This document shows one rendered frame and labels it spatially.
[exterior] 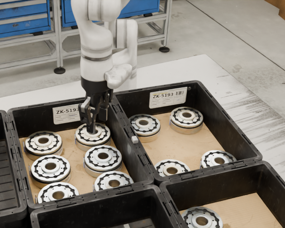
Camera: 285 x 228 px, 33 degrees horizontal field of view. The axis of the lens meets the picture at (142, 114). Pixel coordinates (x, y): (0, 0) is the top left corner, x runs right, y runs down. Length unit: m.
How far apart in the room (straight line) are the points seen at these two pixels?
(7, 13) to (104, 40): 2.07
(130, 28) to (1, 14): 1.66
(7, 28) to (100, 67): 2.09
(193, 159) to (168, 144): 0.09
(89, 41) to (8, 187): 0.46
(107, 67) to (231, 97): 0.90
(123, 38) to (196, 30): 2.54
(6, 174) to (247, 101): 0.98
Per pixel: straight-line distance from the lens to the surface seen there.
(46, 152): 1.33
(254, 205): 1.28
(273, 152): 1.67
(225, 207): 1.25
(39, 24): 3.17
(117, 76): 1.07
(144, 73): 1.99
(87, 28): 1.04
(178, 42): 3.80
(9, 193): 1.28
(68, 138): 1.42
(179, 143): 1.42
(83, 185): 1.28
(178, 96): 1.52
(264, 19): 4.40
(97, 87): 1.10
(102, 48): 1.05
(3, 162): 1.37
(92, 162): 1.29
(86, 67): 1.08
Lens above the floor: 1.72
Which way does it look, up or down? 36 degrees down
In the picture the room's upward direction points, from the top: 4 degrees clockwise
